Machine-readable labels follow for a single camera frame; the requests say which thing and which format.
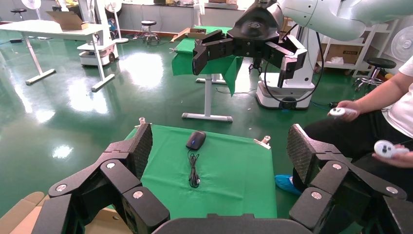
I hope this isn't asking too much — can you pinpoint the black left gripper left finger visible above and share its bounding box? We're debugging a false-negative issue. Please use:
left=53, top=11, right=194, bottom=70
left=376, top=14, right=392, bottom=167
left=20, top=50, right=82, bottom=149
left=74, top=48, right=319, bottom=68
left=32, top=122, right=170, bottom=234

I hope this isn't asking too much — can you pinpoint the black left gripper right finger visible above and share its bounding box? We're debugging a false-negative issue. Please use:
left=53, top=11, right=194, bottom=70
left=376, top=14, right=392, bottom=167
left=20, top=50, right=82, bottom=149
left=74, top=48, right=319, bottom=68
left=286, top=123, right=413, bottom=234

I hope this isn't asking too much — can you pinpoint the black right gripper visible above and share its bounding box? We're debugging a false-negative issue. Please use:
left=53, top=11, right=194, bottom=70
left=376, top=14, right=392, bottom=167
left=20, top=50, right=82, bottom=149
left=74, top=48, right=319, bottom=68
left=192, top=29, right=308, bottom=88

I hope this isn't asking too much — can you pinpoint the white game controller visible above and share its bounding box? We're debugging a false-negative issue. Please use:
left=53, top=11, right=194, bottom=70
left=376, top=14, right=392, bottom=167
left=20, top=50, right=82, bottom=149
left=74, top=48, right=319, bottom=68
left=328, top=107, right=358, bottom=118
left=374, top=139, right=411, bottom=159

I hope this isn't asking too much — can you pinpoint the black wired computer mouse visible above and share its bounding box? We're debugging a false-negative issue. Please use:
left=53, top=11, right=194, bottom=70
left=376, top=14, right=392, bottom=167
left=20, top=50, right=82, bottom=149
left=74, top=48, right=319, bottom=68
left=185, top=130, right=207, bottom=189

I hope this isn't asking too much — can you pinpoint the person right forearm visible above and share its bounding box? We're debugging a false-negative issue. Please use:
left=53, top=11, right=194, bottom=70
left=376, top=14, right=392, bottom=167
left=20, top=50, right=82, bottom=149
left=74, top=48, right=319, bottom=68
left=353, top=71, right=411, bottom=114

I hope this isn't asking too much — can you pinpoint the flat cardboard box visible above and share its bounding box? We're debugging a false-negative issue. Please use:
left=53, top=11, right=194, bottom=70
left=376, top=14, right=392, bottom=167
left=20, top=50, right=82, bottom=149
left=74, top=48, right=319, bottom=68
left=170, top=28, right=207, bottom=42

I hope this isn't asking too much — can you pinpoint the brown printed cardboard box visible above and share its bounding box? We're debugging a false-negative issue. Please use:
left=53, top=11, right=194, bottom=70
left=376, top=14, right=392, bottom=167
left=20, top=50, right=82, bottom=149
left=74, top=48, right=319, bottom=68
left=328, top=43, right=365, bottom=64

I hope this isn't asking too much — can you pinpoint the open cardboard box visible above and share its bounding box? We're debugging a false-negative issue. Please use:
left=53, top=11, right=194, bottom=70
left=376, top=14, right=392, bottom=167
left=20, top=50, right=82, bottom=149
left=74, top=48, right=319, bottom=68
left=0, top=191, right=133, bottom=234

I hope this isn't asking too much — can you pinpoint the person left hand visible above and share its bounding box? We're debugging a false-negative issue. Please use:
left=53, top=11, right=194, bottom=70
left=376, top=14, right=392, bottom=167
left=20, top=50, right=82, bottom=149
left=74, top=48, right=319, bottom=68
left=372, top=143, right=413, bottom=169

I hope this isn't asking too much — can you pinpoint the person right hand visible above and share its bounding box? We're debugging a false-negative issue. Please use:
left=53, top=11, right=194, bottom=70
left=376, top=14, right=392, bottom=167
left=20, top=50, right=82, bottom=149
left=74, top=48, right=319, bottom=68
left=335, top=100, right=363, bottom=123

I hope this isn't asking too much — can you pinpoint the blue shoe cover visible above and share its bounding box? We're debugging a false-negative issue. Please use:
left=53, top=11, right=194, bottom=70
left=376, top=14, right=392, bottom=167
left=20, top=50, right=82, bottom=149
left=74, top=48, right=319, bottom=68
left=275, top=175, right=302, bottom=196

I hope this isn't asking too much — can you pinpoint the seated person body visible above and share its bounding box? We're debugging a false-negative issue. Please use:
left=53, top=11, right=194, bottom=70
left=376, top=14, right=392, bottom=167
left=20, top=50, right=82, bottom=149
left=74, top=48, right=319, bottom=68
left=292, top=56, right=413, bottom=202

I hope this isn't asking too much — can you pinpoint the black round stool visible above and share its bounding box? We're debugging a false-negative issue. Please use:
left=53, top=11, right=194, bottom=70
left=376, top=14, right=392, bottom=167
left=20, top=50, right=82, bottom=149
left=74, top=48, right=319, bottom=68
left=353, top=57, right=397, bottom=93
left=141, top=20, right=160, bottom=44
left=10, top=8, right=27, bottom=20

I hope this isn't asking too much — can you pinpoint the white standing fan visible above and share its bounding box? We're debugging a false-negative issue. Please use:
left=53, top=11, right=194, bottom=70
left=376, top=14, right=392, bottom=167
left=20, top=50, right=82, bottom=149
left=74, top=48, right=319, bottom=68
left=104, top=0, right=130, bottom=44
left=391, top=25, right=413, bottom=62
left=20, top=0, right=42, bottom=20

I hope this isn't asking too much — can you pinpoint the white shelf rack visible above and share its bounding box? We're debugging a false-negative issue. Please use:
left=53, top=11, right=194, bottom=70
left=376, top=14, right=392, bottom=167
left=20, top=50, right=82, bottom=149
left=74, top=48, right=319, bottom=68
left=318, top=19, right=399, bottom=79

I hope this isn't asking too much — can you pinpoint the open brown cardboard carton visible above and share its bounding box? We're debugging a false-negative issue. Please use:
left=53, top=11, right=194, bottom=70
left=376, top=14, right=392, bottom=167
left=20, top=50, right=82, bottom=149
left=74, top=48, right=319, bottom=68
left=46, top=11, right=89, bottom=32

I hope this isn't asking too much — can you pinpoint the white desk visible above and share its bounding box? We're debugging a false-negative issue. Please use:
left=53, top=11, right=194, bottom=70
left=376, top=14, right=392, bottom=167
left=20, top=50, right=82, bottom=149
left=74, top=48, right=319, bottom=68
left=0, top=19, right=116, bottom=93

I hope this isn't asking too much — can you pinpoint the white table frame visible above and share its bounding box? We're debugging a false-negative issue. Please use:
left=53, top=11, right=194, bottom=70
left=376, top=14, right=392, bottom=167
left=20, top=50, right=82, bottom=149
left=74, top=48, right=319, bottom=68
left=181, top=73, right=234, bottom=123

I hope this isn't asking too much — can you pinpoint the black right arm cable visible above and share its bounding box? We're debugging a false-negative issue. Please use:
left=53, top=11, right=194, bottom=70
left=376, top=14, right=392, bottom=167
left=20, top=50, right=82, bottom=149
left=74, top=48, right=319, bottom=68
left=263, top=24, right=324, bottom=105

